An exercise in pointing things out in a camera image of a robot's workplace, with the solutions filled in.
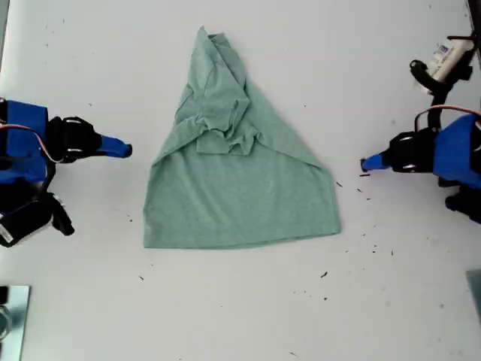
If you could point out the green t-shirt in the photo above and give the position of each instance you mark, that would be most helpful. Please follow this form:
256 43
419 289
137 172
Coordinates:
240 195

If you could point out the dark edge bar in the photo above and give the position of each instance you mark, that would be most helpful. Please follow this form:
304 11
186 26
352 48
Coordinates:
474 22

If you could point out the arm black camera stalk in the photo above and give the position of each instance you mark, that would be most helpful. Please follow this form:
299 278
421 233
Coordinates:
62 222
436 97

